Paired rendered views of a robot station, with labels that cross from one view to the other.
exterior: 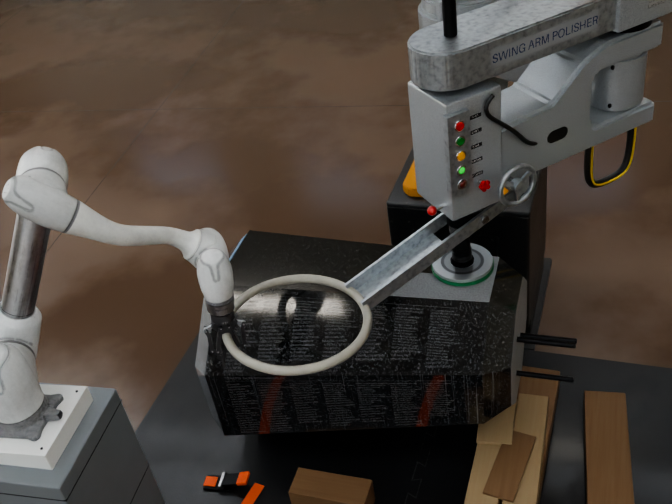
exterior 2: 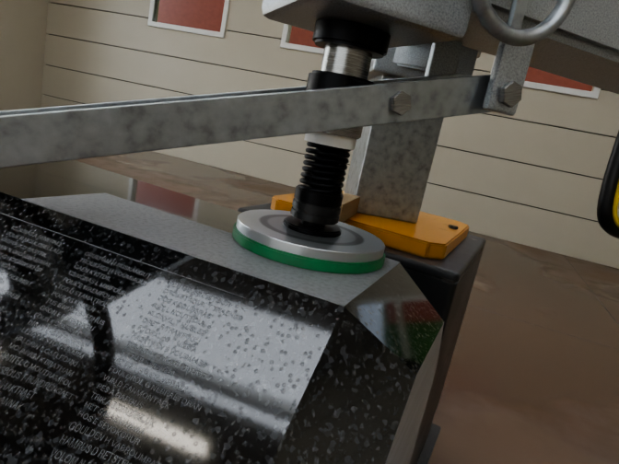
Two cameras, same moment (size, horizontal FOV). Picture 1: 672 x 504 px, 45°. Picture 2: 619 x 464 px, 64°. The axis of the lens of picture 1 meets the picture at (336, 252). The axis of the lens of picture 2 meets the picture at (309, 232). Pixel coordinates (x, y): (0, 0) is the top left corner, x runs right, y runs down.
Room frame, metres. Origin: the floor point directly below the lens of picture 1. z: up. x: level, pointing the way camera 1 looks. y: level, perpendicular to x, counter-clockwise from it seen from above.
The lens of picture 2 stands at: (1.56, -0.42, 1.00)
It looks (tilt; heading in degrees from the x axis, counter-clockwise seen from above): 13 degrees down; 359
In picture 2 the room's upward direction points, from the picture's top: 12 degrees clockwise
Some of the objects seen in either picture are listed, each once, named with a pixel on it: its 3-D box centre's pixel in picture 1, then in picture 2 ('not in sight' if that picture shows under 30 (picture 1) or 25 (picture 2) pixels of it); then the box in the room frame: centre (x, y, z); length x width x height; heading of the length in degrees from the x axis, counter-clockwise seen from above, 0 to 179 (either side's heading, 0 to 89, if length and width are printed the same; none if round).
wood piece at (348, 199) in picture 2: not in sight; (332, 204); (2.79, -0.49, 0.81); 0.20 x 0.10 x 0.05; 164
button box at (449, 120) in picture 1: (458, 154); not in sight; (2.11, -0.41, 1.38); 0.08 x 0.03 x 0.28; 112
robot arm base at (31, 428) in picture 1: (28, 411); not in sight; (1.83, 1.02, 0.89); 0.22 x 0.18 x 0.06; 72
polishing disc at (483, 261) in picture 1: (462, 262); (310, 233); (2.24, -0.43, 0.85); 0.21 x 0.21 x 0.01
